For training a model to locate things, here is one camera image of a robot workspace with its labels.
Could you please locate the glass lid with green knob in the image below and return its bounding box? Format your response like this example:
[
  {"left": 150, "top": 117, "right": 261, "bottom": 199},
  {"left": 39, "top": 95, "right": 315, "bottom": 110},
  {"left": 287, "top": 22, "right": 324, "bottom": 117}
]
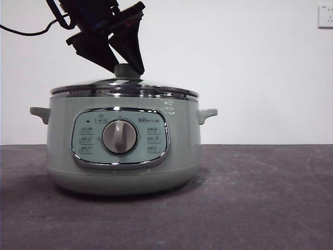
[{"left": 50, "top": 64, "right": 200, "bottom": 101}]

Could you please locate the sage green electric cooking pot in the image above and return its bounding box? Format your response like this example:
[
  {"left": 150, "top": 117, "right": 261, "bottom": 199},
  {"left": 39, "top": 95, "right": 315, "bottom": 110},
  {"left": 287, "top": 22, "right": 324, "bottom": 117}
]
[{"left": 29, "top": 93, "right": 219, "bottom": 196}]

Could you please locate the thick black cable loop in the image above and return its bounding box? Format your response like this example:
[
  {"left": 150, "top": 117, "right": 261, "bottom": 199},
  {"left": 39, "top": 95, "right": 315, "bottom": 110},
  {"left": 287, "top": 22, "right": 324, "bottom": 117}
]
[{"left": 46, "top": 0, "right": 73, "bottom": 29}]

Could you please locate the thin black cable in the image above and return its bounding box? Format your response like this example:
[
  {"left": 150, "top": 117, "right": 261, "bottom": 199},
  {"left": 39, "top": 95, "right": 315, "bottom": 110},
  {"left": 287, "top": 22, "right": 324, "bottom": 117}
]
[{"left": 0, "top": 15, "right": 71, "bottom": 36}]

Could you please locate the white wall power socket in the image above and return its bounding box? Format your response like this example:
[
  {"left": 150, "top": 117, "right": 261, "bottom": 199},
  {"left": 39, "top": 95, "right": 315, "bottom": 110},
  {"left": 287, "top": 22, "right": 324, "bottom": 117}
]
[{"left": 317, "top": 5, "right": 333, "bottom": 29}]

